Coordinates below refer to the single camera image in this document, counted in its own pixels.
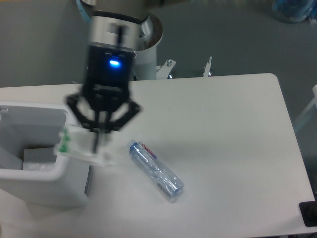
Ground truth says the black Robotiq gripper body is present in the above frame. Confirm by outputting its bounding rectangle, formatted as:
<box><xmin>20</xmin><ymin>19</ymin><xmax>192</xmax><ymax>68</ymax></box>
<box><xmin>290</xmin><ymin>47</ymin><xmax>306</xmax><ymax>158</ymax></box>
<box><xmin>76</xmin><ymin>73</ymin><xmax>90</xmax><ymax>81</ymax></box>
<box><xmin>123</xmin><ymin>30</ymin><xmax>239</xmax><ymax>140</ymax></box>
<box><xmin>82</xmin><ymin>46</ymin><xmax>134</xmax><ymax>112</ymax></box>

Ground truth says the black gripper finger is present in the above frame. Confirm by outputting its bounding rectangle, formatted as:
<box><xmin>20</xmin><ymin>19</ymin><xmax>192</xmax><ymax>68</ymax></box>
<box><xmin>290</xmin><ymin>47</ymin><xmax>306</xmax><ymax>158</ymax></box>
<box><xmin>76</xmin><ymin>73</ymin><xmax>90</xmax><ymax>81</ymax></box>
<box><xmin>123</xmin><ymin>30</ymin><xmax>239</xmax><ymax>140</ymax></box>
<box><xmin>102</xmin><ymin>99</ymin><xmax>142</xmax><ymax>133</ymax></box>
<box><xmin>65</xmin><ymin>91</ymin><xmax>102</xmax><ymax>152</ymax></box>

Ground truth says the clear plastic wrapper green stripe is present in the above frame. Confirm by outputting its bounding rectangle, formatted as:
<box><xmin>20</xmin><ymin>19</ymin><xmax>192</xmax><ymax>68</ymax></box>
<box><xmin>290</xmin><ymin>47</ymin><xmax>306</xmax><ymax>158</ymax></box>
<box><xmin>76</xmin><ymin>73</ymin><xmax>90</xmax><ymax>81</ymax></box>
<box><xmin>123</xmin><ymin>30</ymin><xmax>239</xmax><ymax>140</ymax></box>
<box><xmin>53</xmin><ymin>125</ymin><xmax>119</xmax><ymax>167</ymax></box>

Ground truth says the clear plastic water bottle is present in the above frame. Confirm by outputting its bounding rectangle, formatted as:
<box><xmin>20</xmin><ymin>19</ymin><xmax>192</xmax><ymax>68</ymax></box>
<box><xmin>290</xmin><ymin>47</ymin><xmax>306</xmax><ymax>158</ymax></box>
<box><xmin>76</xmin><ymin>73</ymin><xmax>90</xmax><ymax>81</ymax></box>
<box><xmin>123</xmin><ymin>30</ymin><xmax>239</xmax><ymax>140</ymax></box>
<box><xmin>127</xmin><ymin>140</ymin><xmax>185</xmax><ymax>203</ymax></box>

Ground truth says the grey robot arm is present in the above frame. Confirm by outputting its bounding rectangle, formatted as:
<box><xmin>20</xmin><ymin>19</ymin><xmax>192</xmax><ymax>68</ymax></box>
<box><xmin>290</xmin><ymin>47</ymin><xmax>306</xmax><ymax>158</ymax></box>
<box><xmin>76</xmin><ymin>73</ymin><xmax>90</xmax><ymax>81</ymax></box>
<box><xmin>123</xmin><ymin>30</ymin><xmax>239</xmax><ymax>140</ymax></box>
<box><xmin>65</xmin><ymin>0</ymin><xmax>167</xmax><ymax>153</ymax></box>

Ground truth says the white trash can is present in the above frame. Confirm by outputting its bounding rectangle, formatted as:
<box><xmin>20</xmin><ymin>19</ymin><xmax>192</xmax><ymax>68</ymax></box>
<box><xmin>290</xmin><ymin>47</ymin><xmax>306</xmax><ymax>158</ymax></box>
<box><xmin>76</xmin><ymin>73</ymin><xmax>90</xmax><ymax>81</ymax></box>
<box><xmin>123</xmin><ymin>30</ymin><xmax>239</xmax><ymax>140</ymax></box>
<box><xmin>0</xmin><ymin>100</ymin><xmax>92</xmax><ymax>207</ymax></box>

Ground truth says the blue plastic bag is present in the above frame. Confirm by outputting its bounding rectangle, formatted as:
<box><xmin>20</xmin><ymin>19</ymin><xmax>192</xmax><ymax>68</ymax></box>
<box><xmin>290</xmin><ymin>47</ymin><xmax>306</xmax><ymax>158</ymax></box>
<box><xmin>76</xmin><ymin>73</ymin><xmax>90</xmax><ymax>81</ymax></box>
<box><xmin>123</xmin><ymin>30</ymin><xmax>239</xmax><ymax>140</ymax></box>
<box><xmin>271</xmin><ymin>0</ymin><xmax>317</xmax><ymax>23</ymax></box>

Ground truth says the black device at table edge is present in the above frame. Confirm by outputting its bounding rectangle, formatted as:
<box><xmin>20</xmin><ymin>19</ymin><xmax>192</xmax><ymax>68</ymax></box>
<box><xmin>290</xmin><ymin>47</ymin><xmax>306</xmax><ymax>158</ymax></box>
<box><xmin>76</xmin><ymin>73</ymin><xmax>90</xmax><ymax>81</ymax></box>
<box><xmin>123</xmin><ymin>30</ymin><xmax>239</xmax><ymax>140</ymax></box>
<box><xmin>299</xmin><ymin>201</ymin><xmax>317</xmax><ymax>227</ymax></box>

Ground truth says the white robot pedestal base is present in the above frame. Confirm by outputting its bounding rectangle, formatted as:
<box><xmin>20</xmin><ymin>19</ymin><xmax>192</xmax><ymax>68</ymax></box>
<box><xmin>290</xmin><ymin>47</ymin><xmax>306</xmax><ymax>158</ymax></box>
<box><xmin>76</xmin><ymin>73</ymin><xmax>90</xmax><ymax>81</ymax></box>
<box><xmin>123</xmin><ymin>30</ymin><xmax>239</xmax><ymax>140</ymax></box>
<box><xmin>131</xmin><ymin>13</ymin><xmax>213</xmax><ymax>81</ymax></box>

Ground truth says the white frame at right edge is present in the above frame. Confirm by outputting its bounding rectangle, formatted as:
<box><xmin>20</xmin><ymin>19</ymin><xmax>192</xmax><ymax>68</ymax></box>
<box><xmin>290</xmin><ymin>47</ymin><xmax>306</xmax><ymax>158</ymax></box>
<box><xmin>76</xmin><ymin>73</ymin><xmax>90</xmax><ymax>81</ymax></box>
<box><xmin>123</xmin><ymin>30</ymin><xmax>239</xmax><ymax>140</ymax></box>
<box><xmin>293</xmin><ymin>85</ymin><xmax>317</xmax><ymax>133</ymax></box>

